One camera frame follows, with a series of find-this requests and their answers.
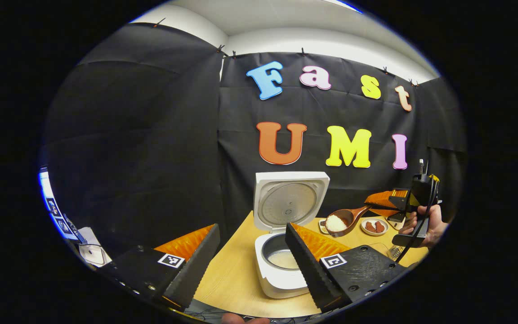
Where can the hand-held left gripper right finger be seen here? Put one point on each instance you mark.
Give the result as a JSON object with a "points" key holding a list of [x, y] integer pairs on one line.
{"points": [[308, 270]]}

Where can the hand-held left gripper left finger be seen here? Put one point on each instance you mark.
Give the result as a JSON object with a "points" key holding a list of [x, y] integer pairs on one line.
{"points": [[198, 270]]}

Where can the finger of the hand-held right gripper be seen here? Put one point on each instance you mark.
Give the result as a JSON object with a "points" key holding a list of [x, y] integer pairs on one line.
{"points": [[387, 212], [382, 198]]}

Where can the white rice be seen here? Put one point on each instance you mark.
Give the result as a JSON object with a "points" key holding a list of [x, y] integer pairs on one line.
{"points": [[336, 223], [281, 260]]}

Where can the white rice cooker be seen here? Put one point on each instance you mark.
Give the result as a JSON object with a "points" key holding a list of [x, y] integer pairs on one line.
{"points": [[281, 283]]}

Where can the wooden spoon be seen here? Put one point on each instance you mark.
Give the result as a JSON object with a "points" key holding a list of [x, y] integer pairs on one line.
{"points": [[355, 213]]}

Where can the brown meat piece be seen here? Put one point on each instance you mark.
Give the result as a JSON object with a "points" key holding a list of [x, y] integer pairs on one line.
{"points": [[370, 226], [380, 227]]}

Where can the white round plate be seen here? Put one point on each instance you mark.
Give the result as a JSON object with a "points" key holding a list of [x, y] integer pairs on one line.
{"points": [[374, 234]]}

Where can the white divided dish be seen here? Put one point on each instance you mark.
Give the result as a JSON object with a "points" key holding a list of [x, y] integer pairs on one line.
{"points": [[322, 226]]}

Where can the white device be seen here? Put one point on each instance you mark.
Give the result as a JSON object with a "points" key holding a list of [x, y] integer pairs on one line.
{"points": [[92, 254]]}

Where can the black backdrop cloth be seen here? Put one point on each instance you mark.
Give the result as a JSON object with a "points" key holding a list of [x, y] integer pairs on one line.
{"points": [[151, 135]]}

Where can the white printed panel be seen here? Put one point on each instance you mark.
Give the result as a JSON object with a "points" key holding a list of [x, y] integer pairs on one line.
{"points": [[54, 207]]}

